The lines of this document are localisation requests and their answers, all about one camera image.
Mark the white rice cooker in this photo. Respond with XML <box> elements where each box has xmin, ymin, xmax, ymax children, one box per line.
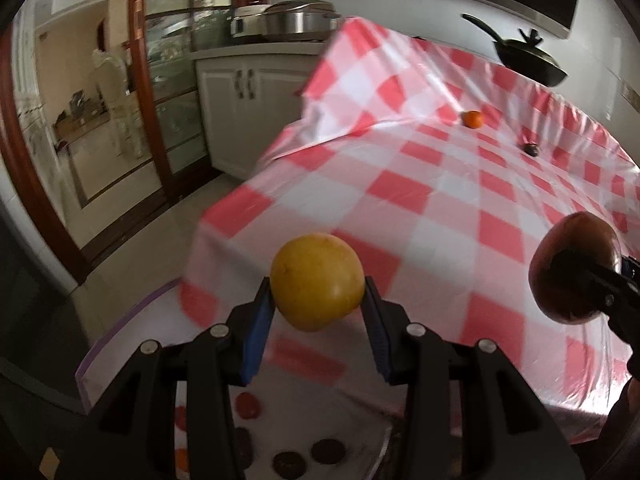
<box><xmin>230</xmin><ymin>4</ymin><xmax>271</xmax><ymax>38</ymax></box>

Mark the silver electric pot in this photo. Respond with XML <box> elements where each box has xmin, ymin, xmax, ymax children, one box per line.
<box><xmin>262</xmin><ymin>0</ymin><xmax>346</xmax><ymax>42</ymax></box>

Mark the smooth yellow fruit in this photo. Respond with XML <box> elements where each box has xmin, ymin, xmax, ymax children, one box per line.
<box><xmin>270</xmin><ymin>232</ymin><xmax>366</xmax><ymax>332</ymax></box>

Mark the wooden door frame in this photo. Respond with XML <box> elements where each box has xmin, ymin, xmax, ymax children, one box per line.
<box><xmin>0</xmin><ymin>0</ymin><xmax>176</xmax><ymax>286</ymax></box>

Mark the black pan with lid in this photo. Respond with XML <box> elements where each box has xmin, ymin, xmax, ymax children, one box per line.
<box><xmin>461</xmin><ymin>12</ymin><xmax>569</xmax><ymax>87</ymax></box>

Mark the person's right forearm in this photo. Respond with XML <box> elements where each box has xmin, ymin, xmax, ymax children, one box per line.
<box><xmin>606</xmin><ymin>374</ymin><xmax>640</xmax><ymax>443</ymax></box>

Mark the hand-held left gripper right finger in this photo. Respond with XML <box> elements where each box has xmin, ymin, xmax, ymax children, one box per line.
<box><xmin>362</xmin><ymin>275</ymin><xmax>586</xmax><ymax>480</ymax></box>

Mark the red-brown passion fruit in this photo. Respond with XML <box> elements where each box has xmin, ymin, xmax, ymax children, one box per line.
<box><xmin>528</xmin><ymin>212</ymin><xmax>623</xmax><ymax>324</ymax></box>

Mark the white chair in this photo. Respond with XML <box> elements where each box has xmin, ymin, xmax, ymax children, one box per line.
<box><xmin>92</xmin><ymin>50</ymin><xmax>138</xmax><ymax>156</ymax></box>

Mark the white kitchen cabinet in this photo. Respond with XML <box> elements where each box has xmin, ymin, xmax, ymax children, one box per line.
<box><xmin>195</xmin><ymin>42</ymin><xmax>328</xmax><ymax>181</ymax></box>

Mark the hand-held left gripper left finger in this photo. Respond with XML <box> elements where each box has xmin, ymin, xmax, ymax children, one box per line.
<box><xmin>60</xmin><ymin>276</ymin><xmax>275</xmax><ymax>480</ymax></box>

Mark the red white checkered tablecloth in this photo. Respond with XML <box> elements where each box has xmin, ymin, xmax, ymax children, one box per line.
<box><xmin>177</xmin><ymin>16</ymin><xmax>640</xmax><ymax>441</ymax></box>

